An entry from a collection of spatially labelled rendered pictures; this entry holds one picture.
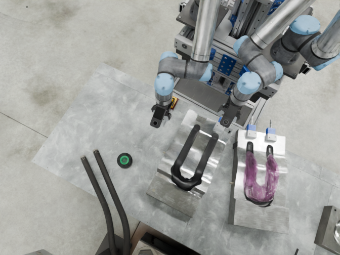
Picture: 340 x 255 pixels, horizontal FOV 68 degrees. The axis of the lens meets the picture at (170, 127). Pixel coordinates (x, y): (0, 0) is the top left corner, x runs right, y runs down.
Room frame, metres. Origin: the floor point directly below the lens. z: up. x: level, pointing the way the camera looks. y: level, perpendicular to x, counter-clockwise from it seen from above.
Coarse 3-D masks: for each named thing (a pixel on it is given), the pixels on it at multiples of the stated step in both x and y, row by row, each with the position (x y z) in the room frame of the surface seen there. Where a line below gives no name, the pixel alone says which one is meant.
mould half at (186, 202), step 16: (192, 112) 0.55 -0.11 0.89; (208, 128) 0.47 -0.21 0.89; (176, 144) 0.36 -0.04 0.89; (224, 144) 0.39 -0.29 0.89; (192, 160) 0.28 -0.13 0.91; (208, 160) 0.29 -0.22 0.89; (160, 176) 0.19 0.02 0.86; (192, 176) 0.20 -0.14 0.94; (208, 176) 0.21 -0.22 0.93; (160, 192) 0.11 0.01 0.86; (176, 192) 0.12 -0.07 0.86; (192, 192) 0.13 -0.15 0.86; (176, 208) 0.04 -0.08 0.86; (192, 208) 0.05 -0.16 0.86
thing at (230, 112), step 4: (228, 108) 0.46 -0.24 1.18; (232, 108) 0.46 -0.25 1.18; (236, 108) 0.46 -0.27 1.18; (228, 112) 0.45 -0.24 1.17; (232, 112) 0.45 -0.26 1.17; (236, 112) 0.45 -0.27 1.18; (224, 116) 0.43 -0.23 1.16; (228, 116) 0.43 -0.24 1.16; (232, 116) 0.43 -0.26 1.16; (220, 120) 0.42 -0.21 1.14; (224, 120) 0.41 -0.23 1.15; (228, 120) 0.41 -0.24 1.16; (232, 120) 0.42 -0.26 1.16; (224, 124) 0.40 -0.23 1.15; (228, 124) 0.40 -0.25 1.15
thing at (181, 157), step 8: (192, 128) 0.46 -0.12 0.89; (192, 136) 0.42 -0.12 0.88; (216, 136) 0.43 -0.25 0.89; (184, 144) 0.36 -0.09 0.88; (192, 144) 0.37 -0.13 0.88; (208, 144) 0.38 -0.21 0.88; (184, 152) 0.32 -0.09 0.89; (208, 152) 0.34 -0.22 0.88; (176, 160) 0.26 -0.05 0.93; (184, 160) 0.27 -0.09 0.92; (200, 160) 0.29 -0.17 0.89; (176, 168) 0.23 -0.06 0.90; (200, 168) 0.24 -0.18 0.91; (176, 176) 0.20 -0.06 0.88; (200, 176) 0.20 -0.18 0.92; (176, 184) 0.16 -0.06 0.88; (184, 184) 0.16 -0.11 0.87; (192, 184) 0.17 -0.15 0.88
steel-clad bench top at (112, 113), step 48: (96, 96) 0.62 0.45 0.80; (144, 96) 0.65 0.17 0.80; (48, 144) 0.30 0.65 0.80; (96, 144) 0.33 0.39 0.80; (144, 144) 0.36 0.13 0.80; (144, 192) 0.10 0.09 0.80; (288, 192) 0.19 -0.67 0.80; (336, 192) 0.22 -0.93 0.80; (192, 240) -0.10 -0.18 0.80; (240, 240) -0.07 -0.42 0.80; (288, 240) -0.04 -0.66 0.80
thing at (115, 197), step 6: (96, 150) 0.29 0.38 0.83; (96, 156) 0.25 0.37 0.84; (102, 162) 0.23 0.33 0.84; (102, 168) 0.19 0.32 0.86; (102, 174) 0.17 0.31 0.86; (108, 174) 0.17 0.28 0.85; (108, 180) 0.14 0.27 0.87; (108, 186) 0.11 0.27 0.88; (114, 192) 0.08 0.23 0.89; (114, 198) 0.05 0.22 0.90; (120, 204) 0.03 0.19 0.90; (120, 210) 0.00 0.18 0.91
